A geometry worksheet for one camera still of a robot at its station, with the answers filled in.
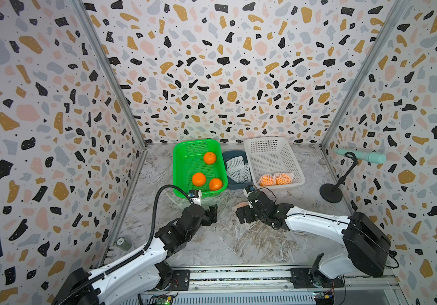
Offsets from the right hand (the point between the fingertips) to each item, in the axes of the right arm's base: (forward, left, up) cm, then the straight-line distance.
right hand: (246, 210), depth 86 cm
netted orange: (+17, +25, -1) cm, 30 cm away
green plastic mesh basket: (+31, +27, -5) cm, 41 cm away
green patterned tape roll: (-16, +50, +1) cm, 52 cm away
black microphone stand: (+14, -46, -7) cm, 48 cm away
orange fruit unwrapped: (+33, +21, -2) cm, 39 cm away
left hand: (-2, +14, +6) cm, 16 cm away
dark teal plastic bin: (+18, +7, -6) cm, 20 cm away
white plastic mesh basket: (+40, -17, -7) cm, 44 cm away
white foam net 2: (+21, +2, -2) cm, 21 cm away
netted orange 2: (+13, +15, +1) cm, 20 cm away
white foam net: (+24, +6, +2) cm, 25 cm away
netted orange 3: (+17, -11, 0) cm, 20 cm away
